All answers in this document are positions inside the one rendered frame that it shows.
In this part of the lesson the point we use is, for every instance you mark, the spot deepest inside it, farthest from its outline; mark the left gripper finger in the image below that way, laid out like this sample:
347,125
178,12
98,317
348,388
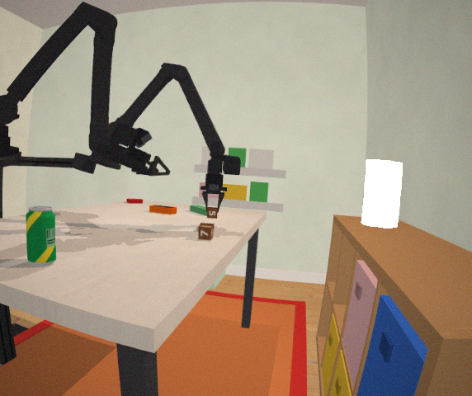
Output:
221,197
205,196

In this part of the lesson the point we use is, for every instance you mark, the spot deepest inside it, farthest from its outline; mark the green soda can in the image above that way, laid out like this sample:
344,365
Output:
40,236

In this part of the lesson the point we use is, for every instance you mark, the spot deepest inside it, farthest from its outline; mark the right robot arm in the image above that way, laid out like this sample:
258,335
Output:
99,140

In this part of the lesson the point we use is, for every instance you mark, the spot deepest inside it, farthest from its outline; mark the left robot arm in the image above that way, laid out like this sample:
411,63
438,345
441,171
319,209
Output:
212,139

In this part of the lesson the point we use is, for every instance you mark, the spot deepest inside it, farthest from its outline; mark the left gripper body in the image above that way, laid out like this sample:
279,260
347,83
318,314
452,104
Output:
213,192

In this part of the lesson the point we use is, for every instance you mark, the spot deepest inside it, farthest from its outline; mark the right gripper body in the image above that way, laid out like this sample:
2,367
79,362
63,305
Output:
139,166

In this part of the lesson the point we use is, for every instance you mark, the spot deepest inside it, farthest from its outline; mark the green rectangular block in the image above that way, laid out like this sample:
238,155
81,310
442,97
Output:
198,210

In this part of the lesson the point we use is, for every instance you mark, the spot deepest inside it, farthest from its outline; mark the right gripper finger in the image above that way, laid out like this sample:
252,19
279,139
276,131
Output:
148,162
158,160

